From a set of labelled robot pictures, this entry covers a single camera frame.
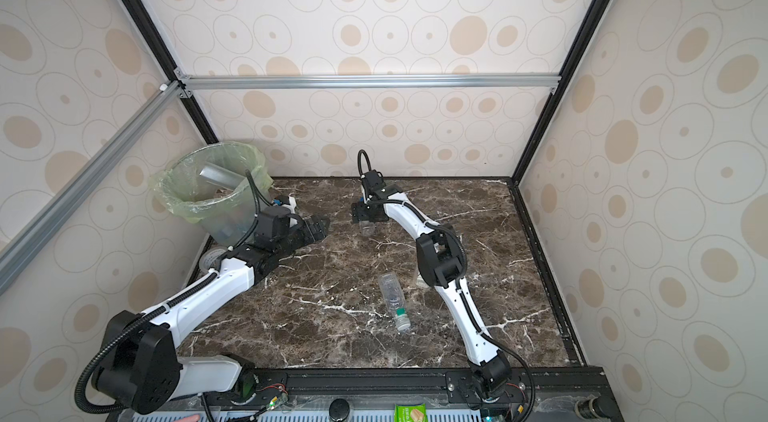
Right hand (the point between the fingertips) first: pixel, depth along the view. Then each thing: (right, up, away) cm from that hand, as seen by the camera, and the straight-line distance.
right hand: (362, 214), depth 105 cm
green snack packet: (+16, -45, -36) cm, 59 cm away
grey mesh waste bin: (-39, -3, -14) cm, 42 cm away
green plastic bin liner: (-51, +6, -15) cm, 54 cm away
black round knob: (-1, -40, -42) cm, 58 cm away
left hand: (-8, -1, -21) cm, 23 cm away
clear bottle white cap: (-44, +13, -10) cm, 47 cm away
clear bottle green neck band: (+11, -25, -17) cm, 32 cm away
